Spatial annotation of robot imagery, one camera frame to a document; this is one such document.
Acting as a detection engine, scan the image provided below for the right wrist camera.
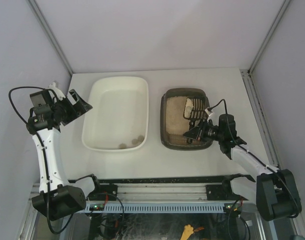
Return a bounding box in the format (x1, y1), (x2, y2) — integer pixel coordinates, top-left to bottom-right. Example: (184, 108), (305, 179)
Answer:
(218, 114), (237, 141)

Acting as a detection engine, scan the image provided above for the grey slotted cable duct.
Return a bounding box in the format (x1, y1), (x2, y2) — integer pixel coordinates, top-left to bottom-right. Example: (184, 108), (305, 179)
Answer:
(82, 202), (225, 214)

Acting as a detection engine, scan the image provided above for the aluminium frame rail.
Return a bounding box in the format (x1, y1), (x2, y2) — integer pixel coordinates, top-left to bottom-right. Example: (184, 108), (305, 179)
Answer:
(27, 181), (301, 202)

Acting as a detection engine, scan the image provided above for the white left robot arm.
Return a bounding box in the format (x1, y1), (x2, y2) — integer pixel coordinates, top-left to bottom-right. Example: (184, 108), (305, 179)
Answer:
(26, 82), (98, 221)

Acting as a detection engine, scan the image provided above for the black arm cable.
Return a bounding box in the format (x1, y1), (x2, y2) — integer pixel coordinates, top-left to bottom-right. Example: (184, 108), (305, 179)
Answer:
(204, 98), (303, 240)
(8, 86), (76, 235)

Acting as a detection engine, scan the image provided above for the beige cat litter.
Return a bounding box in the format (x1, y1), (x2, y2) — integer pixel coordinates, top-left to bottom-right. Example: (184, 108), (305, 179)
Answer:
(165, 96), (189, 136)

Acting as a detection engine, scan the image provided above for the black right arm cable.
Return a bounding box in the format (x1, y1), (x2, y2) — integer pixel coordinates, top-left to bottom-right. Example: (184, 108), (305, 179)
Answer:
(204, 98), (303, 240)

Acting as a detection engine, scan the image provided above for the white plastic bin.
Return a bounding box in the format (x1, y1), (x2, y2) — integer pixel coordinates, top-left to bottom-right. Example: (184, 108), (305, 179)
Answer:
(81, 76), (149, 152)

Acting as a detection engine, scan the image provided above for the yellow toy figure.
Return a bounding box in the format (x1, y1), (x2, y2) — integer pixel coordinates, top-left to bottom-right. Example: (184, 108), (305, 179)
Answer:
(180, 224), (195, 240)

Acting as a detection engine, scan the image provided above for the black litter scoop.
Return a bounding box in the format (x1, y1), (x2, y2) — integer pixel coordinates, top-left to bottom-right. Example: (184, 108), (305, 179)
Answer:
(183, 96), (209, 144)

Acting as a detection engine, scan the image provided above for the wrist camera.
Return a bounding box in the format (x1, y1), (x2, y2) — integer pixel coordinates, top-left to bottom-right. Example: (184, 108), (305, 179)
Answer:
(30, 90), (55, 115)
(218, 114), (237, 141)

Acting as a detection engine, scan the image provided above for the pale clump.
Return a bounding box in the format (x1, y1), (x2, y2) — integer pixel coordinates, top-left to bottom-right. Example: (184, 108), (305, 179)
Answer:
(183, 98), (194, 119)

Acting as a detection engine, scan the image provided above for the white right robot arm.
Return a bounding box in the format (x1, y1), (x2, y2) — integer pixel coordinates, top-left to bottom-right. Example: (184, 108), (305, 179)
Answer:
(184, 114), (302, 221)

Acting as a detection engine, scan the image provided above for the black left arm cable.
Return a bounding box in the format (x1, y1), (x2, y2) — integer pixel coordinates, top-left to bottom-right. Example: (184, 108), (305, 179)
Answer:
(8, 86), (76, 235)

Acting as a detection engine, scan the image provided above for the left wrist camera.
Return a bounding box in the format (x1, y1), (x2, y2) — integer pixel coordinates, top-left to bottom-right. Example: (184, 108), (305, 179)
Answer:
(30, 90), (55, 115)

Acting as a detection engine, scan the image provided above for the dark grey litter box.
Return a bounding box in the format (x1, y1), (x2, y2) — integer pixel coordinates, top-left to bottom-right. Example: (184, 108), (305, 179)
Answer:
(160, 87), (213, 151)

